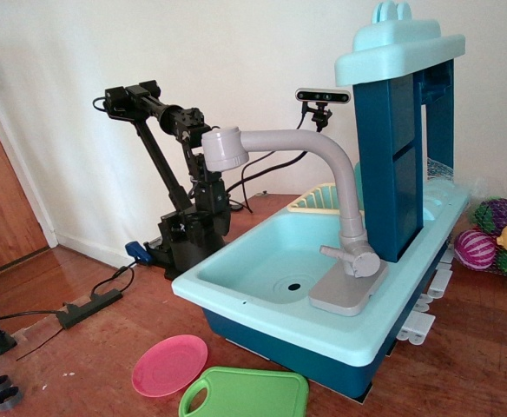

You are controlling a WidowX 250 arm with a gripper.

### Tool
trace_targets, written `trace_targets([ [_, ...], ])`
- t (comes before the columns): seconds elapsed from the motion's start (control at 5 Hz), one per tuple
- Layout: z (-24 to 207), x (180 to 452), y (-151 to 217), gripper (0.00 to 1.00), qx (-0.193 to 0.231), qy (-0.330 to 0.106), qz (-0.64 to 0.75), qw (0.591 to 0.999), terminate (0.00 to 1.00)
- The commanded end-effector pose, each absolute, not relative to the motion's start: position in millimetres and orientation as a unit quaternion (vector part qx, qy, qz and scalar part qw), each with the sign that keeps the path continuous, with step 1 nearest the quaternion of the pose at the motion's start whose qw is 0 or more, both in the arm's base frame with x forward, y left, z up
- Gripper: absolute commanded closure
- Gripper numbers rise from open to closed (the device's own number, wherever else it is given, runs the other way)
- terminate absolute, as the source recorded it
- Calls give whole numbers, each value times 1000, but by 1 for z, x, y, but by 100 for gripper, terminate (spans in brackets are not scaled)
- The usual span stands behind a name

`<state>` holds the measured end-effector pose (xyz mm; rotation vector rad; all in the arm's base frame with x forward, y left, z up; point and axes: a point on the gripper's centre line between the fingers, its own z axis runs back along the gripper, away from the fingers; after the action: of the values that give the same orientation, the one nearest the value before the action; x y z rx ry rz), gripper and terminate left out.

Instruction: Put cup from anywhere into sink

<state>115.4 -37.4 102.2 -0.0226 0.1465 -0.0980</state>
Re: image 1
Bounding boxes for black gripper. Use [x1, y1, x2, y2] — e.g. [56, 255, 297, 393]
[191, 153, 231, 236]

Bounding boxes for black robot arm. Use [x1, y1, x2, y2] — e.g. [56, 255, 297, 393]
[92, 80, 231, 281]

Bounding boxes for teal toy sink unit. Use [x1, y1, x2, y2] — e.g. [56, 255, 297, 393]
[172, 1, 469, 400]

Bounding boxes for yellow dish rack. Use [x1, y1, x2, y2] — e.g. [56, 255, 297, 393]
[286, 182, 339, 215]

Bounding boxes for grey toy faucet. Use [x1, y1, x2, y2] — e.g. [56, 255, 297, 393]
[201, 127, 387, 316]

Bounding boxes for pink plastic plate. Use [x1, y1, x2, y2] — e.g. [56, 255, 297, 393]
[131, 334, 208, 398]

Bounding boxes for black power strip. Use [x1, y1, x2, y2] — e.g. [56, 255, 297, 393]
[56, 289, 122, 329]

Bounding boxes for green plastic cutting board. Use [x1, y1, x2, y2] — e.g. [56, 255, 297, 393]
[178, 367, 309, 416]

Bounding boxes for white plastic clips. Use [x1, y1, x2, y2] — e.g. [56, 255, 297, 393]
[396, 248, 454, 346]

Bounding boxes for purple striped toy vegetable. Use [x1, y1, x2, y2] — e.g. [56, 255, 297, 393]
[454, 229, 496, 270]

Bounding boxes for netted toy vegetables bag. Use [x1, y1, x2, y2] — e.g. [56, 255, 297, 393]
[453, 198, 507, 277]

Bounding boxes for grey depth camera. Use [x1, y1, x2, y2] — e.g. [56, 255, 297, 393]
[295, 88, 351, 103]

